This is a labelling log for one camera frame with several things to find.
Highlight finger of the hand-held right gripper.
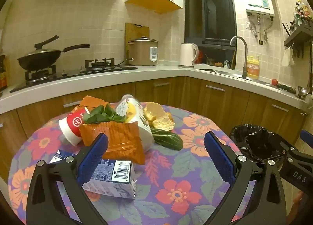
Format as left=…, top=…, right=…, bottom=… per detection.
left=300, top=130, right=313, bottom=148
left=273, top=132, right=297, bottom=156

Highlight steel faucet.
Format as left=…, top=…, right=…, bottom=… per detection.
left=229, top=36, right=248, bottom=79

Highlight row of seasoning bottles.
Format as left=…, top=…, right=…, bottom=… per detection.
left=292, top=0, right=313, bottom=26

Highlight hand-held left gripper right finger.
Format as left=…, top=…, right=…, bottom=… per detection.
left=204, top=131, right=291, bottom=225

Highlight orange peel piece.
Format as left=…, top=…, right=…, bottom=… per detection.
left=152, top=115, right=175, bottom=132
left=143, top=102, right=165, bottom=124

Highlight white electric kettle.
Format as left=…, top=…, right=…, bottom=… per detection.
left=178, top=43, right=199, bottom=68

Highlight trash bin with black bag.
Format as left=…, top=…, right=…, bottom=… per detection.
left=229, top=124, right=294, bottom=168

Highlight dark green vegetable leaf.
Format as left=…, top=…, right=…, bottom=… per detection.
left=150, top=127, right=183, bottom=151

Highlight orange snack packet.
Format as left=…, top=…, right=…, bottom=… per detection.
left=79, top=120, right=146, bottom=165

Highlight green leafy vegetable scraps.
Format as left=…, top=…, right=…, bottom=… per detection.
left=83, top=105, right=126, bottom=125

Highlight white hanging cloth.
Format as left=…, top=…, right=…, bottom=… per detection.
left=281, top=46, right=296, bottom=67

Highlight green cucumber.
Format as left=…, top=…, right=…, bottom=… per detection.
left=276, top=83, right=297, bottom=94

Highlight blue white milk carton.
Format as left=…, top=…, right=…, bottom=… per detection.
left=49, top=149, right=138, bottom=200

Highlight brown rice cooker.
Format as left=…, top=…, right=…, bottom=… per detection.
left=128, top=36, right=160, bottom=66

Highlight wooden kitchen counter cabinets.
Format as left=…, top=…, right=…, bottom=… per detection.
left=0, top=65, right=313, bottom=167

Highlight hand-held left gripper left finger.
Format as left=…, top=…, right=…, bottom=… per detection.
left=26, top=132, right=109, bottom=225

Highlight steel ladle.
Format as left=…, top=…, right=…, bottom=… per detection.
left=301, top=68, right=312, bottom=97

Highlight black gas stove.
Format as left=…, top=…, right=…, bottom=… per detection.
left=10, top=58, right=138, bottom=93

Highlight black wall rack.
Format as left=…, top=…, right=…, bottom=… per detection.
left=284, top=22, right=313, bottom=52

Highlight black wok with lid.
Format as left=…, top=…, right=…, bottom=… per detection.
left=17, top=35, right=90, bottom=72

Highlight dark window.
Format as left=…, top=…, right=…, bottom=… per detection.
left=184, top=0, right=237, bottom=49

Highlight dark sauce bottle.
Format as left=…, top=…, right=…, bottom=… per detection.
left=0, top=55, right=8, bottom=91

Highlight red white paper cup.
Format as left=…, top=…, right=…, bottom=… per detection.
left=59, top=108, right=92, bottom=146

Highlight torn orange packet piece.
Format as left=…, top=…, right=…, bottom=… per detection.
left=71, top=95, right=110, bottom=114

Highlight wooden cutting board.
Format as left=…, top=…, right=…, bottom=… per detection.
left=125, top=22, right=150, bottom=52

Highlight yellow detergent bottle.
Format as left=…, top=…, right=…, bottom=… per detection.
left=246, top=55, right=261, bottom=80

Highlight floral tablecloth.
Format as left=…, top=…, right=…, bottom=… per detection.
left=7, top=103, right=260, bottom=225

